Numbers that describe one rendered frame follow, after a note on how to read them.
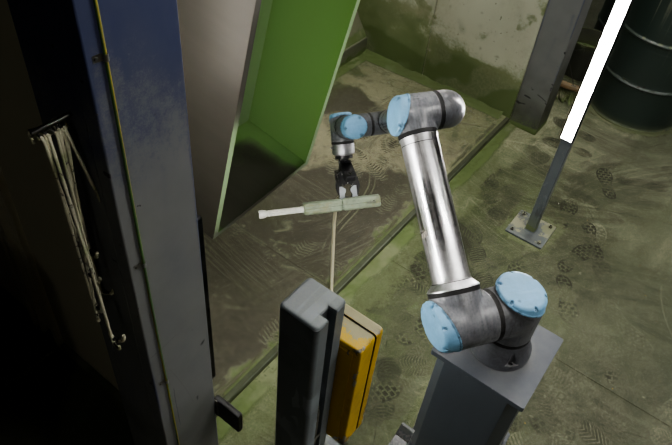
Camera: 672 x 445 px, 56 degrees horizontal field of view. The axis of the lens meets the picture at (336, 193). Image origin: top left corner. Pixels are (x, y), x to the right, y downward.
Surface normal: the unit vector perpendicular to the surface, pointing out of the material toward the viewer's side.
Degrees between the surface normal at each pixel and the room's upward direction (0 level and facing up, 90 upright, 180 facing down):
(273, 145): 12
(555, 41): 90
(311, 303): 0
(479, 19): 90
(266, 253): 0
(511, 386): 0
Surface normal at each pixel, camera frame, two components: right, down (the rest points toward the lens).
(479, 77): -0.60, 0.50
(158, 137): 0.80, 0.45
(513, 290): 0.16, -0.75
